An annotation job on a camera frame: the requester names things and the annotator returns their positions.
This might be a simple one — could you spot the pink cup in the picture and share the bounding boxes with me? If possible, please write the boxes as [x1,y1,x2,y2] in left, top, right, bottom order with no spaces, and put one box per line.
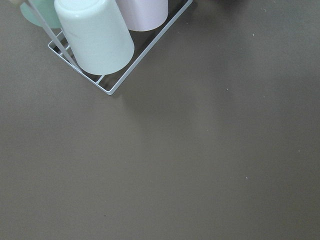
[116,0,169,32]

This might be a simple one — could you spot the white cup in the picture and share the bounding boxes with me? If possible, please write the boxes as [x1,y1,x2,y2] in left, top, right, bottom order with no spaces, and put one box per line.
[54,0,135,75]

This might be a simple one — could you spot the mint green cup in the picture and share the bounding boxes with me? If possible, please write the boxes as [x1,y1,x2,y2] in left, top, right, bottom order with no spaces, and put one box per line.
[19,0,62,29]

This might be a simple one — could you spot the white wire cup rack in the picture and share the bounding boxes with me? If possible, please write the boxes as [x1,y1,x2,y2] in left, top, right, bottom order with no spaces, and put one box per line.
[21,0,191,95]

